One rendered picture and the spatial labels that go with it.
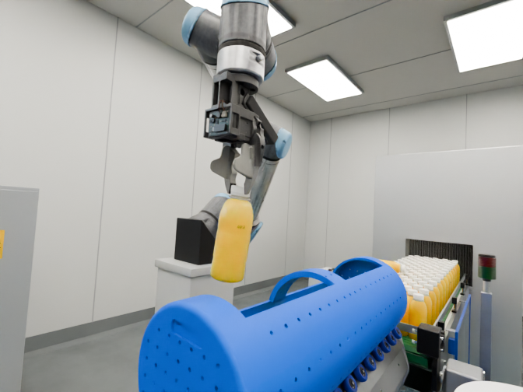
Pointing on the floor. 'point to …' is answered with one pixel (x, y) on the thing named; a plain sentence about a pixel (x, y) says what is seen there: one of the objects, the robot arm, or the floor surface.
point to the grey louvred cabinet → (15, 278)
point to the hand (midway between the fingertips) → (240, 187)
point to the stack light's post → (486, 334)
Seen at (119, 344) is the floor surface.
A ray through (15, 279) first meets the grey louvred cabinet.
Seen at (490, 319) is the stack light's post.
